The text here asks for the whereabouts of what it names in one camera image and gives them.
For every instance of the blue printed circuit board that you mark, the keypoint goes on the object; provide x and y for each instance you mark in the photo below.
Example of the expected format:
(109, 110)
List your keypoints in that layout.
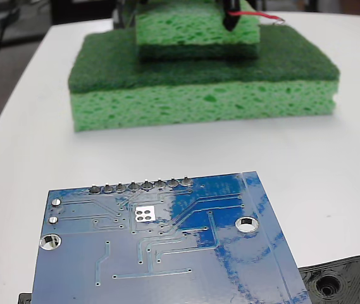
(167, 253)

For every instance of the large green scrub sponge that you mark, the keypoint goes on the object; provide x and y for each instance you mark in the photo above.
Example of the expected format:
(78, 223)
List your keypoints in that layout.
(198, 101)

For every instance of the small green scrub sponge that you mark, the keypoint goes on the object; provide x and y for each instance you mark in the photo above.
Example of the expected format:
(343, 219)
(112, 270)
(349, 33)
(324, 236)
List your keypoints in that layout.
(183, 31)

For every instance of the black plastic part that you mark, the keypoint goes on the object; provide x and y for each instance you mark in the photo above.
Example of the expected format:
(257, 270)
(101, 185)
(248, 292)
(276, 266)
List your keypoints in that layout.
(341, 278)

